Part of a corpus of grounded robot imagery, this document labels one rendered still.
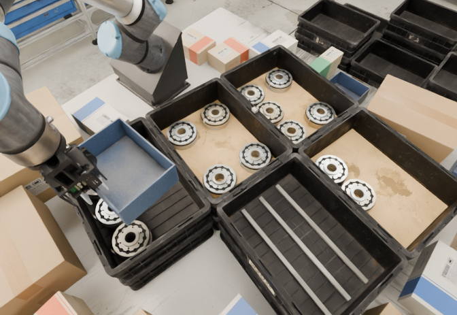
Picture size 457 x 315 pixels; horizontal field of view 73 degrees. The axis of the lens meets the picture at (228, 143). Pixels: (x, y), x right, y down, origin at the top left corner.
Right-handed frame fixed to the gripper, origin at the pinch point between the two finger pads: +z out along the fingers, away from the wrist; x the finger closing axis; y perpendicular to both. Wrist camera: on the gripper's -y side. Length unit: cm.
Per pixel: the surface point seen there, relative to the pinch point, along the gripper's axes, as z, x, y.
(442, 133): 37, 89, 50
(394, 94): 37, 94, 30
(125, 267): 17.9, -8.2, 11.3
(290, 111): 37, 64, 6
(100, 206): 25.7, -4.7, -10.8
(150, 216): 29.6, 3.4, 0.9
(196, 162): 32.1, 25.3, -3.1
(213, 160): 32.6, 29.5, 0.6
